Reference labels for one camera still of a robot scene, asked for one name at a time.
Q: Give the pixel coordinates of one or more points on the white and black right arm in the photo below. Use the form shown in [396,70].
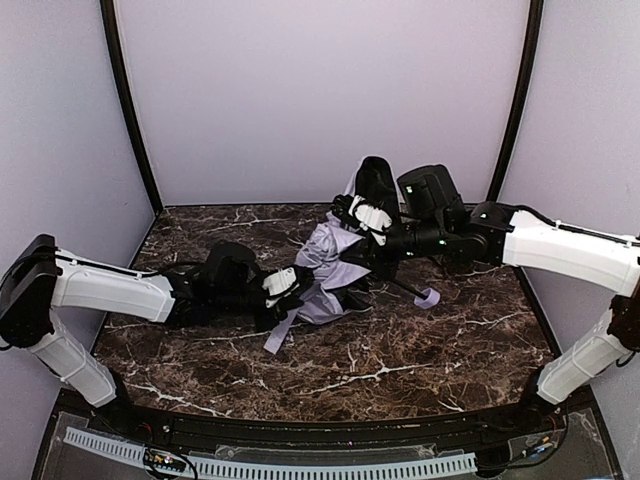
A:
[421,214]

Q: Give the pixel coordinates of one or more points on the grey slotted cable duct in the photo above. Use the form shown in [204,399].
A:
[237,463]

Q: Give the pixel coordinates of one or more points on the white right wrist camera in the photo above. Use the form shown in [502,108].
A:
[358,213]

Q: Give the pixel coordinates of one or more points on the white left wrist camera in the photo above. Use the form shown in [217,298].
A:
[286,284]

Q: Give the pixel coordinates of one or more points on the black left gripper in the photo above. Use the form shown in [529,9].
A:
[296,292]

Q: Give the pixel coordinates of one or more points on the black right corner post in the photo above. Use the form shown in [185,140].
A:
[521,89]

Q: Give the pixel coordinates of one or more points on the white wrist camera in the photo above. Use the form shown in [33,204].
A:
[358,213]
[286,284]

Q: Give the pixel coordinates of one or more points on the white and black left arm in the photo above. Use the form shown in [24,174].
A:
[184,294]

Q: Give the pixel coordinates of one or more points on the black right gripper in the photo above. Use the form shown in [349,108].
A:
[362,245]

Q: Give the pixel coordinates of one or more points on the lavender and black folding umbrella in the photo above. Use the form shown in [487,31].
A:
[326,250]

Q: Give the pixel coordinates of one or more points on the black corner post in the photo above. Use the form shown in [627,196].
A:
[126,102]
[521,89]

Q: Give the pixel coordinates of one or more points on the black left corner post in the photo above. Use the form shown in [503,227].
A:
[126,102]

